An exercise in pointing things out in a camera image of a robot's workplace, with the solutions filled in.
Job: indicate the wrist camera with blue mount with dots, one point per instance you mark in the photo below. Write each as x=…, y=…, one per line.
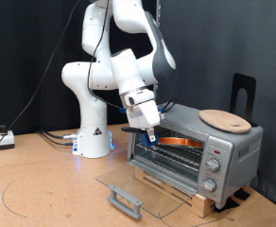
x=162, y=110

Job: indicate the silver oven knob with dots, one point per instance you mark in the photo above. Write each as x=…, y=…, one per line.
x=209, y=185
x=213, y=165

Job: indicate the metal oven rack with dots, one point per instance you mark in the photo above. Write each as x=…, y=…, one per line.
x=175, y=154

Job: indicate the grey metal pole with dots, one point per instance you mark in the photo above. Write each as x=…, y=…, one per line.
x=158, y=6

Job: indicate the emergency stop button box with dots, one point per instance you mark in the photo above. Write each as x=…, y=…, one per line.
x=5, y=140

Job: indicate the silver toaster oven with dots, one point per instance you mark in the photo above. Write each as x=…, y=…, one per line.
x=248, y=151

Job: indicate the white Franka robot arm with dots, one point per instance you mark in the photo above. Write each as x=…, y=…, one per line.
x=90, y=126

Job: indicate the black foam pad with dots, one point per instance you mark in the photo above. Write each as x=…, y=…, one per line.
x=242, y=194
x=226, y=205

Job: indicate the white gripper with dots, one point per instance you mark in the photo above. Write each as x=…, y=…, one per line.
x=147, y=118

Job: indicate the white bread slice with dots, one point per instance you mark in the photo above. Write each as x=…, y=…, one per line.
x=182, y=141

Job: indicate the round wooden cutting board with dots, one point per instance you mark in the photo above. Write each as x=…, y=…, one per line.
x=223, y=119

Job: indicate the wooden block under oven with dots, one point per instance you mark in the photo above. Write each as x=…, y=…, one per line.
x=201, y=206

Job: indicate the black metal bookend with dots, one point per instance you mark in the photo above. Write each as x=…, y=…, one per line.
x=238, y=82

